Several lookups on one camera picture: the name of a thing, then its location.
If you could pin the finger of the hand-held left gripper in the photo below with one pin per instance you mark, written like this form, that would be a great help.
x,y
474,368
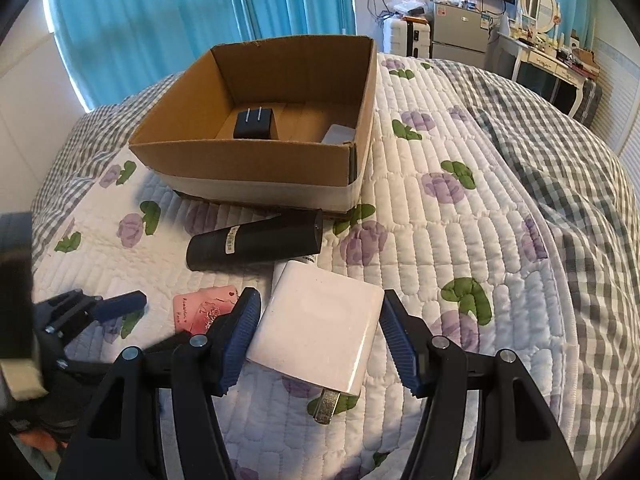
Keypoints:
x,y
122,306
82,367

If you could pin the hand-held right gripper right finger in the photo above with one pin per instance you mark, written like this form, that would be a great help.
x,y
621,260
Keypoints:
x,y
400,350

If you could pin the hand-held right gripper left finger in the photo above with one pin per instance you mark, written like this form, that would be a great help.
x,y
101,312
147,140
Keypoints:
x,y
239,342

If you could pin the white power adapter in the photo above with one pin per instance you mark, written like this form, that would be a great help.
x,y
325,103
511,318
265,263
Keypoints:
x,y
315,325

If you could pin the brown cardboard box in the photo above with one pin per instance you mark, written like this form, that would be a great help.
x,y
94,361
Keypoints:
x,y
240,170

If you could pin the pink card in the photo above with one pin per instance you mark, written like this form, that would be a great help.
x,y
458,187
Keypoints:
x,y
200,307

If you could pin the black cylindrical bottle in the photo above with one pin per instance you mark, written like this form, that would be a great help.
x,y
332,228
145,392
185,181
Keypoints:
x,y
260,242

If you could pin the floral quilted blanket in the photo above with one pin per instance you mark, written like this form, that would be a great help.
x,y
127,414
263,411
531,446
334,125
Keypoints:
x,y
450,240

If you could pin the black power adapter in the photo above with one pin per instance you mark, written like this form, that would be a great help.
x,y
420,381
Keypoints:
x,y
253,127

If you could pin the small white plastic case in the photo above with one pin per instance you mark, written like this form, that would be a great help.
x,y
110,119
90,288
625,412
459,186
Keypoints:
x,y
337,136

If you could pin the blue curtain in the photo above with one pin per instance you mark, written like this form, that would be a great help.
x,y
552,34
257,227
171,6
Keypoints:
x,y
150,10

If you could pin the white suitcase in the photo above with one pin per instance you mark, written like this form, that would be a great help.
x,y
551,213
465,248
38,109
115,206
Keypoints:
x,y
407,37

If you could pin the white dressing table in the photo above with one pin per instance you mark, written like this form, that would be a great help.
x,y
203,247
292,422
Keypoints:
x,y
540,62

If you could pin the silver mini fridge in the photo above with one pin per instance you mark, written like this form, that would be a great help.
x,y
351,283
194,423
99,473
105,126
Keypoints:
x,y
460,30

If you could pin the white slatted door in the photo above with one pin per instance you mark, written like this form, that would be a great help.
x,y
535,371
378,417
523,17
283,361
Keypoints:
x,y
617,100

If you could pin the clear plastic bags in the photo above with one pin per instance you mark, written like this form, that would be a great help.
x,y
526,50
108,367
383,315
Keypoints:
x,y
407,4

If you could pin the white oval mirror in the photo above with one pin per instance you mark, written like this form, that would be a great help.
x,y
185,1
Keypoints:
x,y
539,2

